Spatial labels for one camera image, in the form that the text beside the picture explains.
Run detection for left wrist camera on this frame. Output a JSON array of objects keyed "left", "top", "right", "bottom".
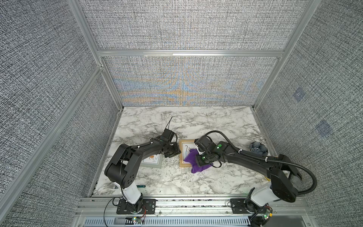
[{"left": 161, "top": 128, "right": 175, "bottom": 142}]

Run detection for aluminium front rail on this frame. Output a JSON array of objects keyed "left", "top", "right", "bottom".
[{"left": 76, "top": 195, "right": 313, "bottom": 217}]

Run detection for purple cloth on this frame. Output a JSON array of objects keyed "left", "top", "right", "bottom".
[{"left": 183, "top": 148, "right": 211, "bottom": 174}]

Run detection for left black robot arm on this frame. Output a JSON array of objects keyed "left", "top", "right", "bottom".
[{"left": 104, "top": 138, "right": 181, "bottom": 213}]

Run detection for grey green picture frame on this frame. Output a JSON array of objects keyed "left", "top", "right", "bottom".
[{"left": 140, "top": 154, "right": 164, "bottom": 168}]

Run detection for light wooden picture frame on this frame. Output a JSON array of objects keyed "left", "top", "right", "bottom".
[{"left": 179, "top": 139, "right": 197, "bottom": 167}]

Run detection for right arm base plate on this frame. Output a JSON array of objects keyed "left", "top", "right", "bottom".
[{"left": 229, "top": 198, "right": 268, "bottom": 214}]

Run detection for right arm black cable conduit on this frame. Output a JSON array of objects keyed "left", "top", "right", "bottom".
[{"left": 202, "top": 130, "right": 318, "bottom": 196}]

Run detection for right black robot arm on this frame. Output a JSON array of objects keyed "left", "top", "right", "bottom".
[{"left": 194, "top": 136, "right": 302, "bottom": 213}]

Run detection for green handled fork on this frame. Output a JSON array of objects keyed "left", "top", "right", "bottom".
[{"left": 106, "top": 183, "right": 147, "bottom": 190}]

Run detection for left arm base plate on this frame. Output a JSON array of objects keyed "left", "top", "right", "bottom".
[{"left": 116, "top": 199, "right": 157, "bottom": 215}]

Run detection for bowl of grey stones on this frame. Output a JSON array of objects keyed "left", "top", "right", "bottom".
[{"left": 249, "top": 141, "right": 268, "bottom": 156}]

